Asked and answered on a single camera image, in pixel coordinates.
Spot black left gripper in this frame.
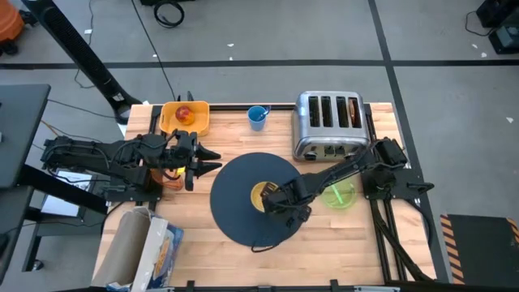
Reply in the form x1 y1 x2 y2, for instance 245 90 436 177
161 129 224 191

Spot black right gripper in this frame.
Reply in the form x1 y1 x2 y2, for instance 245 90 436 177
261 177 311 228

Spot blue patterned bowl yellow inside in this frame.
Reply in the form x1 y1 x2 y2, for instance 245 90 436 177
250 180 281 213

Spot orange transparent cup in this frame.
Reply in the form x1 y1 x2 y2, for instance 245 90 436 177
149 168 186 191

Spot blue plastic cup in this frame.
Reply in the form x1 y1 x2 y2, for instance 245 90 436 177
247 105 269 132

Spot green transparent plate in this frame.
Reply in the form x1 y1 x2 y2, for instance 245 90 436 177
320 178 358 210

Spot blue cereal box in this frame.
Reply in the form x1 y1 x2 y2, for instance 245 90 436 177
91 206 184 292

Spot brown toast slice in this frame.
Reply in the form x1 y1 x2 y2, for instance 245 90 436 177
349 99 362 127

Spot round dark blue placemat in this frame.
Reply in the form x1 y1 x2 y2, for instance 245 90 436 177
209 152 309 248

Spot yellow plastic tray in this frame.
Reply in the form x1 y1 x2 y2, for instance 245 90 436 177
159 101 211 138

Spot red yellow apple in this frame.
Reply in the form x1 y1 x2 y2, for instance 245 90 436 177
174 105 195 126

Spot silver four-slot toaster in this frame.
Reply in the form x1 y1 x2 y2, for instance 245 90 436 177
291 90 371 162

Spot white paper sheet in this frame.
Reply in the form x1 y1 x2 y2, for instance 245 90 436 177
40 169 94 218

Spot black desk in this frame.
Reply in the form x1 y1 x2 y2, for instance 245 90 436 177
0 84 109 281

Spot black mat hazard stripes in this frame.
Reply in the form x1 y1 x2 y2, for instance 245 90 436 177
440 213 519 286

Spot orange bucket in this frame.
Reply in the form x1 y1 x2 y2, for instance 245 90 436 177
0 0 25 44

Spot black floor equipment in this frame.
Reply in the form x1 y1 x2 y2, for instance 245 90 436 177
476 0 519 56

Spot black aluminium table frame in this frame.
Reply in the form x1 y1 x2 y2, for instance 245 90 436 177
97 101 437 292

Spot coiled black floor cable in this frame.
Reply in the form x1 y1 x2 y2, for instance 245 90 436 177
152 0 186 29

